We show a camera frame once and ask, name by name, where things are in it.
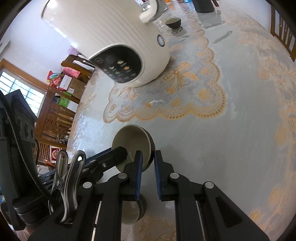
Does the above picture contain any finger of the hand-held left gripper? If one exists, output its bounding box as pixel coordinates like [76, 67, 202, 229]
[84, 148, 114, 163]
[82, 146, 128, 183]

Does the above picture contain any red green snack packet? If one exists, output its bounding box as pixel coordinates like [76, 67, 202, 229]
[47, 71, 63, 87]

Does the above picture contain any pink packet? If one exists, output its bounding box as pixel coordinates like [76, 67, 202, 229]
[62, 67, 81, 78]

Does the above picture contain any dark bowl grey inside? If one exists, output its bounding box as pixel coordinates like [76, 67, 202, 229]
[165, 17, 182, 29]
[111, 124, 155, 173]
[120, 195, 147, 225]

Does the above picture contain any white box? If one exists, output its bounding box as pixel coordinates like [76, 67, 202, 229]
[58, 75, 72, 91]

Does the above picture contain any black kettle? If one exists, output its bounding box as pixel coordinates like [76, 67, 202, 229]
[193, 0, 216, 13]

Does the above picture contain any gold lace table runner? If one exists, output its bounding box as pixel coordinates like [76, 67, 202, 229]
[102, 14, 226, 123]

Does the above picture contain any brown wooden chair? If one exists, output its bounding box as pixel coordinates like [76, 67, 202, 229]
[270, 5, 296, 59]
[35, 85, 80, 163]

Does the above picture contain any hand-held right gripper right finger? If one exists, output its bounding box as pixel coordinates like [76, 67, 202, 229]
[154, 150, 270, 241]

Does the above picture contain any metal spring clip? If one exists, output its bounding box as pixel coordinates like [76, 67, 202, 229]
[50, 149, 87, 224]

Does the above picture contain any cream soy milk maker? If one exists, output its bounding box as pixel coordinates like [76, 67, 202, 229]
[41, 0, 170, 88]

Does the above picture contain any red book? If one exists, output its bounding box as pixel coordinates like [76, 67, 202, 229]
[50, 146, 60, 163]

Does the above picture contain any floral lace tablecloth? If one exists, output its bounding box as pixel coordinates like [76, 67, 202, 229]
[67, 0, 296, 241]

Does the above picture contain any wooden framed window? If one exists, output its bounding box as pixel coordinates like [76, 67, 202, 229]
[0, 59, 50, 114]

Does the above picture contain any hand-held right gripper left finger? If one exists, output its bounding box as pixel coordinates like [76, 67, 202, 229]
[28, 150, 143, 241]

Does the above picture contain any cardboard box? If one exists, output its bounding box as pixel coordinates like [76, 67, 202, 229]
[66, 77, 86, 98]

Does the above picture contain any green box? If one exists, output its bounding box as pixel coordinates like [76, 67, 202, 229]
[58, 96, 71, 107]

